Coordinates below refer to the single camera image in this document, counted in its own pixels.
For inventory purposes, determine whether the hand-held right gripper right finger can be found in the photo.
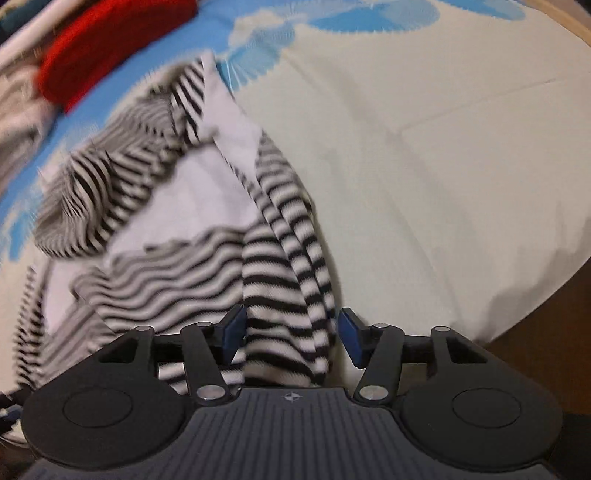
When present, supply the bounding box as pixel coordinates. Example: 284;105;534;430
338;307;493;408

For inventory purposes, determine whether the cream folded quilt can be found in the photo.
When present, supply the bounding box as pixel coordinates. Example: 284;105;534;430
0;28;62;153

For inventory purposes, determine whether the red folded blanket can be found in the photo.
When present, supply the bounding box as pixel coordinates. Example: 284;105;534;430
38;0;200;114

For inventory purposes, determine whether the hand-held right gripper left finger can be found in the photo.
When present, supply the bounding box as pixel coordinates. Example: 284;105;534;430
97;304;249;408

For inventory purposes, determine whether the blue cream printed bed sheet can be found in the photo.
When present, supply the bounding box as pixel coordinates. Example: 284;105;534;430
0;0;591;389

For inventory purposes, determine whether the black white striped shirt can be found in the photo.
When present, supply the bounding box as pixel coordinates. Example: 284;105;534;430
11;54;339;398

